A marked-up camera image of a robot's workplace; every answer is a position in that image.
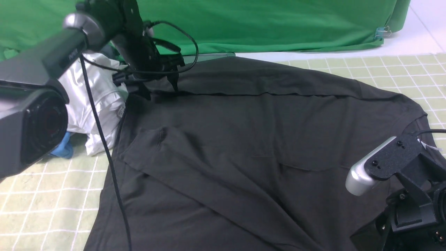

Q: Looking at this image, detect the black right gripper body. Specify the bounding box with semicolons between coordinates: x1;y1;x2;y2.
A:
350;153;446;251

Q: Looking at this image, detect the dark gray long-sleeve shirt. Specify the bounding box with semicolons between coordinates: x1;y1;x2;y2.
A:
84;56;446;251

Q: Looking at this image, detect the metal binder clip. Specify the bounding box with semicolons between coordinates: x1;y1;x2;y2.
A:
373;26;392;41

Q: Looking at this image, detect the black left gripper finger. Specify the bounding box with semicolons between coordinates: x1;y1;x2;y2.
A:
166;68;179;92

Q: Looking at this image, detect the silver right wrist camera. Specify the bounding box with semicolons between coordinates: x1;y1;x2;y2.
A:
345;134;424;196

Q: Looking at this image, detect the blue crumpled garment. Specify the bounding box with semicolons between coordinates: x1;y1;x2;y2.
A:
50;132;74;159

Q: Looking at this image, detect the green backdrop cloth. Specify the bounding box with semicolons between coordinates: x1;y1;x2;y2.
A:
0;0;410;60

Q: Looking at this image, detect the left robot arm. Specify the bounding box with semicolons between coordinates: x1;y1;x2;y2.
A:
0;0;185;178

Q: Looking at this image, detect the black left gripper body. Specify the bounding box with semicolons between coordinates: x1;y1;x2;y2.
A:
77;0;185;81

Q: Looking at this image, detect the gray backdrop base bar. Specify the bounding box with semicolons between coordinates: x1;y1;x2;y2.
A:
183;52;236;64

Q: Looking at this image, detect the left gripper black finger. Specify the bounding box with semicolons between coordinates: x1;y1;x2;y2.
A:
138;81;151;101

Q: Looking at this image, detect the white crumpled shirt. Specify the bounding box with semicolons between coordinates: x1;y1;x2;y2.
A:
57;52;129;156

